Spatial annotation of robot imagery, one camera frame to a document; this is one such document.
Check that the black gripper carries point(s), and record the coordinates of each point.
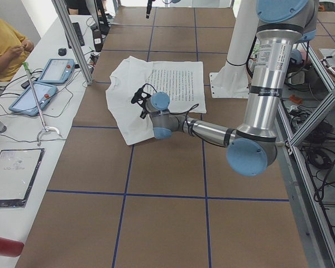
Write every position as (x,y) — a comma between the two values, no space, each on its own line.
(143,113)

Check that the white long-sleeve printed shirt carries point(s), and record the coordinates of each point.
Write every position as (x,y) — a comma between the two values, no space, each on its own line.
(174,85)

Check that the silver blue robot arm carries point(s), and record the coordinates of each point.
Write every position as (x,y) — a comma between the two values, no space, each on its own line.
(251,146)

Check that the upper blue teach pendant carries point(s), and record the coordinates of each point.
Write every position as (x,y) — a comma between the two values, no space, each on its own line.
(57,71)

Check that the blue teach pendant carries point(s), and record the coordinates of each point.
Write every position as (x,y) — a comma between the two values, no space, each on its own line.
(26,104)
(57,71)

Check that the black computer mouse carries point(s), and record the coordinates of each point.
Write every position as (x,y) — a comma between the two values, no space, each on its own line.
(62,51)

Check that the black keyboard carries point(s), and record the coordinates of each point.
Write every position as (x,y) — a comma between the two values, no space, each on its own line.
(78,32)

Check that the lower blue teach pendant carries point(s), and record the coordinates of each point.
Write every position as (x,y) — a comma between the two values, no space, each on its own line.
(26,104)

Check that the person in yellow shirt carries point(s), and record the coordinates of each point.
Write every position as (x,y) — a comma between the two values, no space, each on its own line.
(14,50)

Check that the red cylinder object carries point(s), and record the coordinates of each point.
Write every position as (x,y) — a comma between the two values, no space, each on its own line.
(10,248)

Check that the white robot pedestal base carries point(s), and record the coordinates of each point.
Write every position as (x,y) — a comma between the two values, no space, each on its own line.
(232,80)

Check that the grey aluminium frame post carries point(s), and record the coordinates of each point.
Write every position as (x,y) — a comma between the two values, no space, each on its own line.
(64,18)

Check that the aluminium frame rail right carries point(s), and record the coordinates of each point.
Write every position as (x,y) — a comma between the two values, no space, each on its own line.
(306,127)

